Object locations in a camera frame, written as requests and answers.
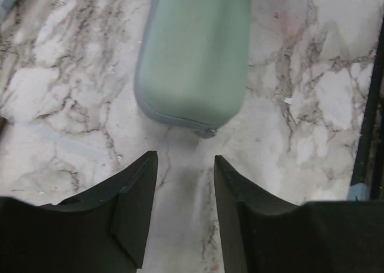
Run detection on mint green umbrella case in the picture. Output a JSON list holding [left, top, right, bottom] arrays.
[[134, 0, 251, 138]]

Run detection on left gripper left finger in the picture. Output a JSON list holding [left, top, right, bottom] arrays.
[[1, 151, 158, 272]]

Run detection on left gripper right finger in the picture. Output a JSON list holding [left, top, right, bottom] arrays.
[[214, 155, 383, 272]]

